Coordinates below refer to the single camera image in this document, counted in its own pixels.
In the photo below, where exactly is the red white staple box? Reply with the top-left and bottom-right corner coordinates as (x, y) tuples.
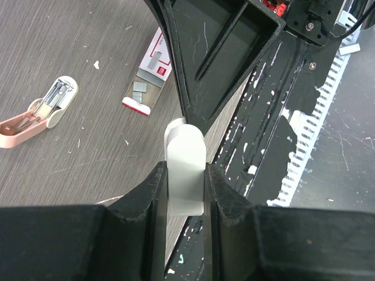
(122, 28), (172, 116)

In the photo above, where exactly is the white slotted cable duct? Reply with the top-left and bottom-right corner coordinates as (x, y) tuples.
(267, 30), (360, 207)

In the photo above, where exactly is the white staple remover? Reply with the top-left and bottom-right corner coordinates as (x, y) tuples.
(164, 117), (206, 216)

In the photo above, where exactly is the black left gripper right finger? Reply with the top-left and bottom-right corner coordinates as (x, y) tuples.
(204, 164), (374, 280)

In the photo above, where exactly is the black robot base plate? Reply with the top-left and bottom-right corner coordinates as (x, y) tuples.
(163, 17), (343, 281)

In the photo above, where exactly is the silver staple stack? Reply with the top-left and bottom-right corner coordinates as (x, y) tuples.
(136, 68), (165, 88)

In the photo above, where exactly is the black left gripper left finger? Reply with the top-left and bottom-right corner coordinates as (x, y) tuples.
(1, 162), (167, 280)

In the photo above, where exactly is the silver staple strip piece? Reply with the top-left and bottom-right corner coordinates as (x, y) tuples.
(132, 91), (143, 104)

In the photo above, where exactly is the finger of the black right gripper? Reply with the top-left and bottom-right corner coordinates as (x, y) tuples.
(147, 0), (285, 133)

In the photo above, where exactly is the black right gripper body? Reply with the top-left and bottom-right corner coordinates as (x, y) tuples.
(248, 0), (375, 46)

